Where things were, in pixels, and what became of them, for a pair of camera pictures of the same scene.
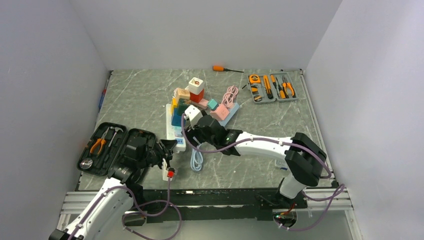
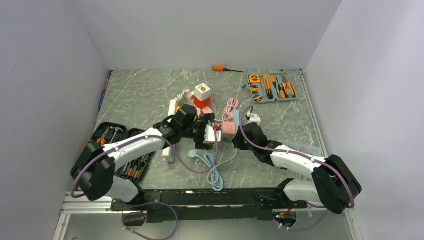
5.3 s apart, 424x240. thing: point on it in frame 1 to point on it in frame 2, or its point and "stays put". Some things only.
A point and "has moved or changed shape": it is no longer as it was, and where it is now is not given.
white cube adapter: (195, 85) to (202, 92)
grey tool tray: (270, 87) stays put
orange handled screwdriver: (221, 68) stays put
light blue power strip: (232, 111) has moved or changed shape
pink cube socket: (220, 112) has moved or changed shape
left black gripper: (164, 147) to (204, 120)
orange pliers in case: (102, 140) stays put
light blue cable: (196, 160) to (214, 176)
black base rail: (218, 206) stays put
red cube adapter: (196, 98) to (202, 104)
